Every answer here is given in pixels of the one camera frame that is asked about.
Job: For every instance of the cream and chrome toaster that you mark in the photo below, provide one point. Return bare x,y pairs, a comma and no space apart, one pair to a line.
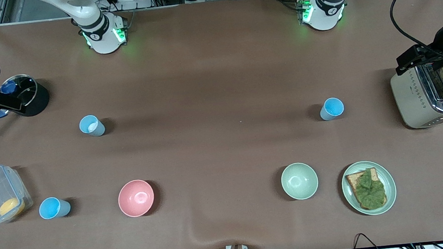
414,97

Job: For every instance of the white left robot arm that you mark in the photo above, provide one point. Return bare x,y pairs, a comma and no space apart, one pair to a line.
326,8

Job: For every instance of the blue cup with white filling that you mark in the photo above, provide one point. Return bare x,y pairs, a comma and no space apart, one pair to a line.
101,130

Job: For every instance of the green lettuce leaf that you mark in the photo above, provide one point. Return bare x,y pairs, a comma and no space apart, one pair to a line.
370,191

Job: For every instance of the yellow orange food piece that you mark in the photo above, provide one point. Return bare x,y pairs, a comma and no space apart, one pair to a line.
12,207

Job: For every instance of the pale green bowl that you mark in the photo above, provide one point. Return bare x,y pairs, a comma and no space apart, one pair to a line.
299,181

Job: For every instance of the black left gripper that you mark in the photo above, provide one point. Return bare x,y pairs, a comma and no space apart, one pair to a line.
440,40

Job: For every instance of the toast slice under lettuce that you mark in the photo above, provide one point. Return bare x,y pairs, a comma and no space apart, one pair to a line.
351,180

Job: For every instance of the brown table mat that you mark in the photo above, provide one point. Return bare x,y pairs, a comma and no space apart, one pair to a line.
215,60

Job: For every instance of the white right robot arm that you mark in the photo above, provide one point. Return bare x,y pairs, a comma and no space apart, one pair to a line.
103,34

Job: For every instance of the light blue plastic cup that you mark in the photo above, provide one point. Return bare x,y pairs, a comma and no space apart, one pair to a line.
50,208
333,107

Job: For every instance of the white filling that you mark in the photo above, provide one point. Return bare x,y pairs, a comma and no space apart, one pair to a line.
92,127

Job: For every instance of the pale green plate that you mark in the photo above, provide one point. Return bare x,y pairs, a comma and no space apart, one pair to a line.
390,185

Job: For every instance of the glass lid with blue knob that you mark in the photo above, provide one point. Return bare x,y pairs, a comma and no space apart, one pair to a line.
28,88

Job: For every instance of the pink bowl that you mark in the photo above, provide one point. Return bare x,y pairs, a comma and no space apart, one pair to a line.
136,198

